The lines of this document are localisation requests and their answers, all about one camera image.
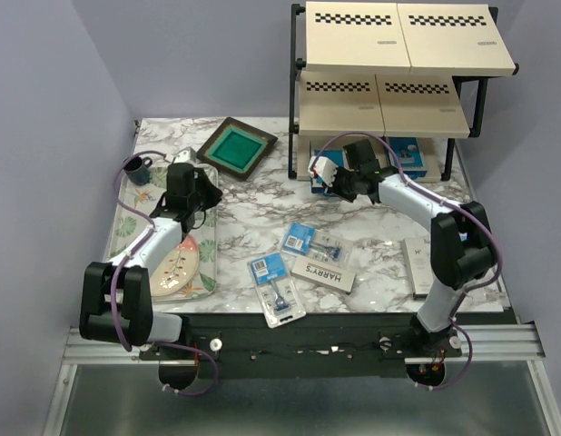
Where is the blue Harry's razor box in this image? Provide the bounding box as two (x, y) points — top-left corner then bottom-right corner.
(386, 137), (428, 180)
(306, 136), (356, 197)

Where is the blister razor pack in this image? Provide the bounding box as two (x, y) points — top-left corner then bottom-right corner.
(280, 223), (353, 267)
(248, 252), (306, 329)
(461, 279), (487, 297)

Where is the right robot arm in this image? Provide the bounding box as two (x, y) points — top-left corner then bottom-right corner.
(309, 140), (503, 356)

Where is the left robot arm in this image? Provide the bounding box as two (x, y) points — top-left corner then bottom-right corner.
(79, 163), (222, 359)

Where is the bottom left beige shelf board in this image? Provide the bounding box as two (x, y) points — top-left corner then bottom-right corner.
(296, 134), (367, 182)

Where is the middle left beige shelf board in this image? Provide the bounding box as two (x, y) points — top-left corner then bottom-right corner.
(299, 71), (385, 136)

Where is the middle right beige shelf board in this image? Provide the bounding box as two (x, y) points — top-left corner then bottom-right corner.
(376, 74), (470, 138)

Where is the floral leaf serving tray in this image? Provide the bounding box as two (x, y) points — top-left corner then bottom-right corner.
(104, 163), (217, 304)

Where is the square green ceramic plate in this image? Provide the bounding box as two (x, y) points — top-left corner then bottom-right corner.
(196, 117), (278, 181)

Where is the dark blue mug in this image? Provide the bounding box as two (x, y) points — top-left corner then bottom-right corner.
(123, 156), (153, 186)

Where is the pink cream round plate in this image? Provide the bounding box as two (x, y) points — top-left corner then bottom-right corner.
(150, 236), (200, 300)

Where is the tall white slim box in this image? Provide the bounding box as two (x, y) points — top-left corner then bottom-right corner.
(401, 238), (433, 300)

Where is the white Harry's box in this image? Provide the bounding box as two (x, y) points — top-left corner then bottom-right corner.
(291, 256), (356, 294)

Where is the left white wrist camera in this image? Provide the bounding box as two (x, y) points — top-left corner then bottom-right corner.
(172, 147), (197, 165)

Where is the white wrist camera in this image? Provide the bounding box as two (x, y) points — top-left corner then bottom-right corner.
(172, 147), (197, 165)
(308, 155), (339, 187)

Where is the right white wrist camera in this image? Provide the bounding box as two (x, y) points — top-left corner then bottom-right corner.
(308, 155), (339, 187)

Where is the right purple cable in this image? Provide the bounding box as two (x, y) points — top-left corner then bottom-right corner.
(310, 132), (507, 391)

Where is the purple cable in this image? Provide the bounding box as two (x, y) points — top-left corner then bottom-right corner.
(107, 149), (218, 399)
(310, 132), (507, 391)

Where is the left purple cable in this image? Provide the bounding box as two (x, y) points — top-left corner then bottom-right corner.
(107, 149), (218, 399)

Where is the aluminium rail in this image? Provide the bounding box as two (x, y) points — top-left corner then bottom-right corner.
(63, 323), (545, 365)

